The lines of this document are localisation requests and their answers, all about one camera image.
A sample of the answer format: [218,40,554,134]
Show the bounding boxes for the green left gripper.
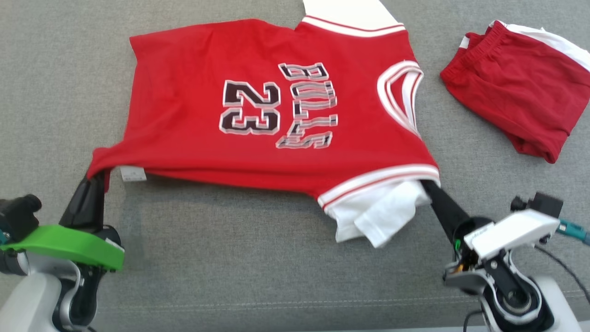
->
[0,171,125,271]

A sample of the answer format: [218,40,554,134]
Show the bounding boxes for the red shorts with white stripes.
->
[440,20,590,164]

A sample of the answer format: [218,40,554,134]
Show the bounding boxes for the red basketball jersey number 23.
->
[87,0,441,249]

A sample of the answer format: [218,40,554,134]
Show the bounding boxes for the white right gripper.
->
[420,180,561,269]

